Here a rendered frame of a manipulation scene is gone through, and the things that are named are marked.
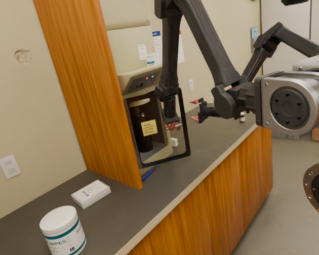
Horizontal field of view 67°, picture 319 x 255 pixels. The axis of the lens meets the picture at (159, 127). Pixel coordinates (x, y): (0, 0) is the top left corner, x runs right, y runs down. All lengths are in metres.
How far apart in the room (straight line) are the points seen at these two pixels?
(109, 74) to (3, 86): 0.57
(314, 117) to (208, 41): 0.34
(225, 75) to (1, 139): 1.13
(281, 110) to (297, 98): 0.05
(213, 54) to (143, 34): 0.70
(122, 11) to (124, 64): 0.24
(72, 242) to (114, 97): 0.60
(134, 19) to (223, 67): 0.72
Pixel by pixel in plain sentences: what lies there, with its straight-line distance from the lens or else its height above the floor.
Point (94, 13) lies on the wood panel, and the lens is 1.08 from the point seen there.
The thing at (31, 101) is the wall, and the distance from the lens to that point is 1.47.
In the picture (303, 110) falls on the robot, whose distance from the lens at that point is 0.55.
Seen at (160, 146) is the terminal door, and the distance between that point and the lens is 1.31.
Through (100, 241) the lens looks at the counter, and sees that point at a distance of 1.07.
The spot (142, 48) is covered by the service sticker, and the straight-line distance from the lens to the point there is 1.33.
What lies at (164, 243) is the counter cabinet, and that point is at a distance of 1.25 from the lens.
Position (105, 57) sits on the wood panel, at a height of 1.60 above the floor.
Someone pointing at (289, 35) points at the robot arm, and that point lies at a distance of 1.27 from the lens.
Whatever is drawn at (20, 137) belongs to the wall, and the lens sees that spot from 1.46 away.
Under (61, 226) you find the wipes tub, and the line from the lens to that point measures 0.97.
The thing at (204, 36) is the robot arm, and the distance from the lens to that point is 0.73.
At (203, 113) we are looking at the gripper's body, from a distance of 1.39.
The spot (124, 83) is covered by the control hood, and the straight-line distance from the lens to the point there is 1.14.
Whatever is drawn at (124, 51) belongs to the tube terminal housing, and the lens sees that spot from 1.25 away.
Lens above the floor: 1.63
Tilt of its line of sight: 20 degrees down
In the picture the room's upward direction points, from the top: 11 degrees counter-clockwise
